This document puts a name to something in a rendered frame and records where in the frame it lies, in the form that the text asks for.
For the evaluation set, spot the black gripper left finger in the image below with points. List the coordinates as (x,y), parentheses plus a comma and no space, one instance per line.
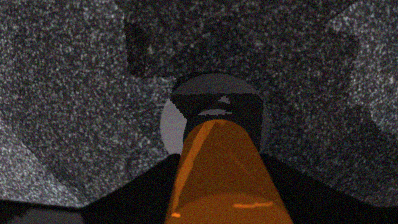
(144,200)

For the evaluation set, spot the orange cylinder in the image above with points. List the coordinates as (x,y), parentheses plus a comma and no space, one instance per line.
(221,179)

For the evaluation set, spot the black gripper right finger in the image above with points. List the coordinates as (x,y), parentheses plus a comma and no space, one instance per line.
(311,202)

